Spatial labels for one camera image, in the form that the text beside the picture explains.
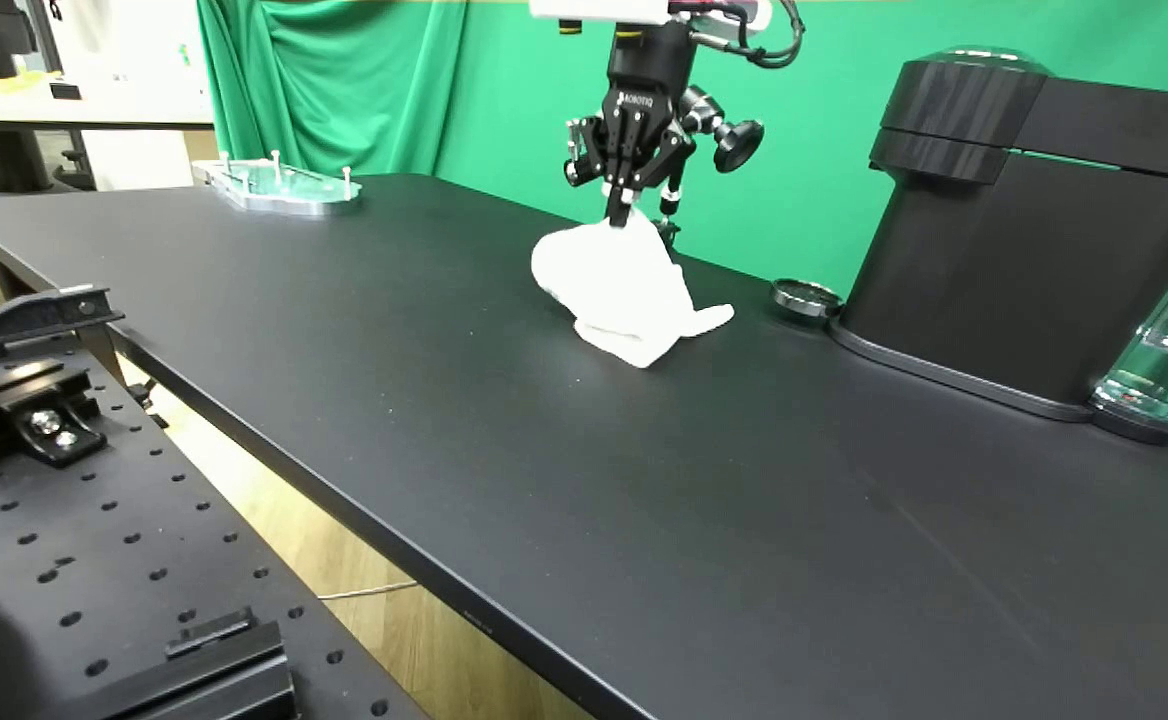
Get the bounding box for black metal bracket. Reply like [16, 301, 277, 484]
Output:
[0, 282, 125, 380]

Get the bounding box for black clamp on breadboard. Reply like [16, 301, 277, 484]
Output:
[8, 396, 113, 473]

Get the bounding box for clear acrylic plate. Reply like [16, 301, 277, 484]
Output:
[193, 148, 366, 220]

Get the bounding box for black coffee machine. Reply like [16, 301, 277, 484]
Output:
[826, 50, 1168, 434]

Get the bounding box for white cloth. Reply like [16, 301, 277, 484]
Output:
[526, 209, 738, 377]

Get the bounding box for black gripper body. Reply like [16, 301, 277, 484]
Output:
[599, 22, 704, 112]

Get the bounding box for wooden desk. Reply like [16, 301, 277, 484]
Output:
[0, 71, 218, 204]

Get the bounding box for small black round cap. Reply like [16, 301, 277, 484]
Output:
[769, 271, 838, 325]

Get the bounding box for black mounting block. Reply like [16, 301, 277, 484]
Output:
[58, 605, 305, 720]

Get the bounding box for green curtain backdrop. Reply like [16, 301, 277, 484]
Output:
[193, 0, 1168, 301]

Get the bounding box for black perforated breadboard cart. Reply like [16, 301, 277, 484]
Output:
[0, 285, 432, 720]

